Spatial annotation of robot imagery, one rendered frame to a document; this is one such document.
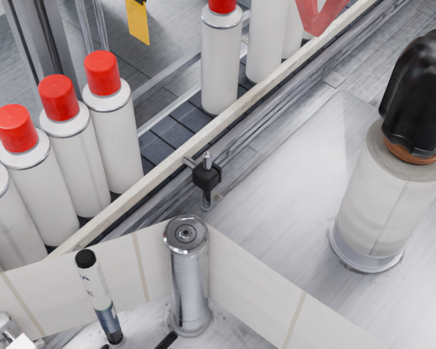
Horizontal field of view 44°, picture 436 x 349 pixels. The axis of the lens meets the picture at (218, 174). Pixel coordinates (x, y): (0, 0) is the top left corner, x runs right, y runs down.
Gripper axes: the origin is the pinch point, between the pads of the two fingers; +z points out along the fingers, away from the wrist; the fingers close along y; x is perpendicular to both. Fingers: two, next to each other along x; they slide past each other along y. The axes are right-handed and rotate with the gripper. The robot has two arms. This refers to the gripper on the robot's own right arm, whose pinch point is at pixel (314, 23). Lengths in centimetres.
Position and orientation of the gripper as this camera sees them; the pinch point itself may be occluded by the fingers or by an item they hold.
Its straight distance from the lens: 44.3
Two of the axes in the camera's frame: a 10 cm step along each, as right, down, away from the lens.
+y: 6.8, -5.8, 4.5
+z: -0.1, 6.0, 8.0
